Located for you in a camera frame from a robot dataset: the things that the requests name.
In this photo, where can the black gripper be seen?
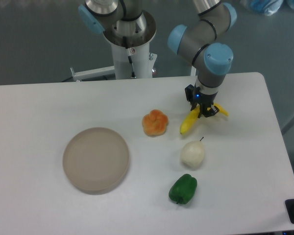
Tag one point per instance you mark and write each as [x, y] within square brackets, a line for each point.
[204, 97]

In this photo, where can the yellow banana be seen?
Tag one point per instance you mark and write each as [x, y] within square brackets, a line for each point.
[195, 114]

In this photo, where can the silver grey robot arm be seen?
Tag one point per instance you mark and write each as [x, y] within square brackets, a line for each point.
[197, 45]

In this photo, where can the orange bread roll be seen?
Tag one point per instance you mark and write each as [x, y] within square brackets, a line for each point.
[155, 123]

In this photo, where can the white pear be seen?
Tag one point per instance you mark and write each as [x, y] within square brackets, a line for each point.
[192, 154]

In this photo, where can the green bell pepper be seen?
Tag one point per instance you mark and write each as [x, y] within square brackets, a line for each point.
[183, 189]

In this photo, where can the grey table leg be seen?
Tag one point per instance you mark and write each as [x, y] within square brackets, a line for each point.
[288, 124]

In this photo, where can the blue plastic bag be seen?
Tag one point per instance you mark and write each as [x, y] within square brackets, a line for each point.
[266, 7]

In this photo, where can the beige round plate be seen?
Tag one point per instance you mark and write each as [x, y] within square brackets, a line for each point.
[96, 160]

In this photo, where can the white frame post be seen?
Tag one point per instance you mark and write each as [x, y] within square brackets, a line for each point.
[193, 71]

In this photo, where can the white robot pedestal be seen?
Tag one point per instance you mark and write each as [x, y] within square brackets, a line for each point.
[129, 41]

